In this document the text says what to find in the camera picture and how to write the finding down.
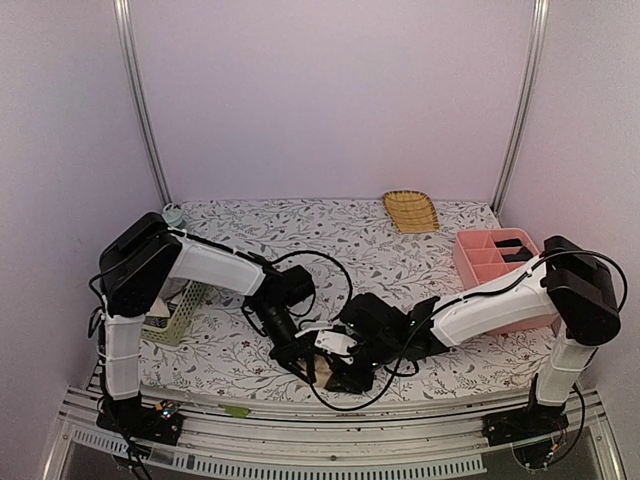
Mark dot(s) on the aluminium front rail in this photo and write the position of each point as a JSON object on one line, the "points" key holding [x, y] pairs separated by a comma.
{"points": [[415, 440]]}

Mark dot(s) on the green tape piece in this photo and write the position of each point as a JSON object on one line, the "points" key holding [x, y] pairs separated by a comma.
{"points": [[236, 411]]}

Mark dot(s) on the cream perforated laundry basket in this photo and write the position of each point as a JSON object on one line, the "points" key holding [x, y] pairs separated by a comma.
{"points": [[170, 331]]}

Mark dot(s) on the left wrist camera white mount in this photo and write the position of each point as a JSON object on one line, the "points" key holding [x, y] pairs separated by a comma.
{"points": [[309, 335]]}

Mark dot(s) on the left aluminium frame post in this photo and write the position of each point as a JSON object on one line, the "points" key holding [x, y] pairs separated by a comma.
{"points": [[124, 25]]}

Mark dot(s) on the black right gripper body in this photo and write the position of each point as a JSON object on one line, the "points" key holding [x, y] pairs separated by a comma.
{"points": [[381, 351]]}

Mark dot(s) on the pink divided organizer box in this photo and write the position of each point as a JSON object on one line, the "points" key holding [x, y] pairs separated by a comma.
{"points": [[477, 254]]}

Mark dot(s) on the mint lidded glass jar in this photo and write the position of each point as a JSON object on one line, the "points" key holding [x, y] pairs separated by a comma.
{"points": [[173, 215]]}

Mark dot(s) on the aluminium frame post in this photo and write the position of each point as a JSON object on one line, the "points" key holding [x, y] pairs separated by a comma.
{"points": [[531, 68], [124, 25]]}

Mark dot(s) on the beige garment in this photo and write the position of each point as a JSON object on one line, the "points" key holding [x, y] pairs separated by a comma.
{"points": [[325, 379]]}

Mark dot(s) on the yellow woven bamboo tray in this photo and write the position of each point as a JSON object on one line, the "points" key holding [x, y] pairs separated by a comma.
{"points": [[411, 212]]}

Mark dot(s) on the navy underwear with cream waistband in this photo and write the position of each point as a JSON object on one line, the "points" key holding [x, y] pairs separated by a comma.
{"points": [[519, 255]]}

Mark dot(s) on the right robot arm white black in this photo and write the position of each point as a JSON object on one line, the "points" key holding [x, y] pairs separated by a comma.
{"points": [[565, 281]]}

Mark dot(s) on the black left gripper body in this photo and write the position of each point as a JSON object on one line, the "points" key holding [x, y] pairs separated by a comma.
{"points": [[283, 352]]}

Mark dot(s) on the right aluminium frame post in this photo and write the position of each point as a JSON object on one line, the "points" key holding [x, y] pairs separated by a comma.
{"points": [[531, 68]]}

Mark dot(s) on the floral tablecloth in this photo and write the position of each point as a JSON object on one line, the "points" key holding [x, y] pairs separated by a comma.
{"points": [[350, 246]]}

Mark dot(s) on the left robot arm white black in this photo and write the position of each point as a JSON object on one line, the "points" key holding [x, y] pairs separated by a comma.
{"points": [[135, 267]]}

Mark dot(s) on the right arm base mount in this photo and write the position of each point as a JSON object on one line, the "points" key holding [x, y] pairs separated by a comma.
{"points": [[523, 423]]}

